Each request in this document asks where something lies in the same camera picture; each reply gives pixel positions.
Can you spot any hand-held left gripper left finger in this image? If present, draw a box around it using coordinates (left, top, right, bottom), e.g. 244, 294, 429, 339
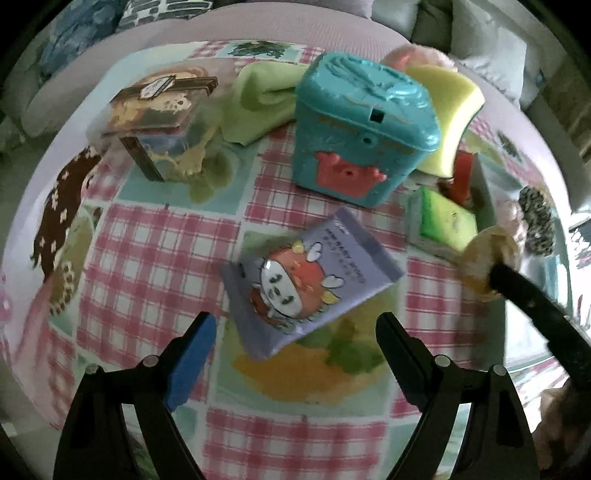
53, 311, 218, 480

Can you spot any light grey cushion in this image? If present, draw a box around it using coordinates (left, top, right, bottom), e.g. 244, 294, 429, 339
450, 0, 529, 102

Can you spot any grey sofa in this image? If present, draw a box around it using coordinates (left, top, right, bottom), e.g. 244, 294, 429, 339
0, 0, 591, 217

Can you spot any pink satin scrunchie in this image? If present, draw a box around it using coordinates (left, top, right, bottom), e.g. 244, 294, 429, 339
501, 198, 525, 236

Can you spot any purple wet wipe pack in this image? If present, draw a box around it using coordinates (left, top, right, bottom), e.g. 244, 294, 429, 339
219, 207, 404, 361

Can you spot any green cloth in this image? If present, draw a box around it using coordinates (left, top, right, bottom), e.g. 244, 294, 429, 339
222, 62, 310, 146

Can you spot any pink fluffy cloth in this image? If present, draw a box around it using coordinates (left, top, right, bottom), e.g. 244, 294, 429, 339
382, 44, 458, 75

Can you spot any teal cardboard tray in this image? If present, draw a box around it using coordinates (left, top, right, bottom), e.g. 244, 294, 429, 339
475, 154, 587, 287

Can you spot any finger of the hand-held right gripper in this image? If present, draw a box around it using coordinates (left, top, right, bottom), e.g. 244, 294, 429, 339
488, 264, 591, 388

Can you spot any teal toy box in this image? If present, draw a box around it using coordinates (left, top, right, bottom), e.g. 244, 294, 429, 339
292, 51, 441, 209

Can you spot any checked printed tablecloth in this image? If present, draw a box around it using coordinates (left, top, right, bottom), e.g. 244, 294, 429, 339
0, 39, 591, 480

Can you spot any green tissue pack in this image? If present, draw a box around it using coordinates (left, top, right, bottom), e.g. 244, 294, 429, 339
406, 187, 478, 259

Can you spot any mauve sofa seat cushion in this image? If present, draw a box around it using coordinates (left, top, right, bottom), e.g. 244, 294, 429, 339
457, 60, 575, 213
9, 0, 416, 134

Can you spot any leopard print scrunchie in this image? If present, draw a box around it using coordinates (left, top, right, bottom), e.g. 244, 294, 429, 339
517, 187, 555, 254

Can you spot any yellow sponge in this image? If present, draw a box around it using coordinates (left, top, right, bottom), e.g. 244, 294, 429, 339
404, 64, 486, 178

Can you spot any red round container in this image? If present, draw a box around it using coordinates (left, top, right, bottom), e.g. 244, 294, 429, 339
436, 150, 476, 208

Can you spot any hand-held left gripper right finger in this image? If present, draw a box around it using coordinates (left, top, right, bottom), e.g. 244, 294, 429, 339
376, 311, 541, 480

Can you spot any round yellow compact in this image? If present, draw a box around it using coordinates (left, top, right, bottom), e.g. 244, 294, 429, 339
462, 226, 522, 303

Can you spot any black white patterned pillow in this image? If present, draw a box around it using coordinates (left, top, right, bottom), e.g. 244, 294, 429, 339
117, 0, 215, 31

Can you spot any blue crumpled clothing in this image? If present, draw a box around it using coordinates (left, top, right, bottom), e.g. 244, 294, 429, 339
37, 0, 125, 75

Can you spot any transparent brown gift box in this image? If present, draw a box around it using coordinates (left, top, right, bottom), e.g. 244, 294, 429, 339
88, 65, 220, 183

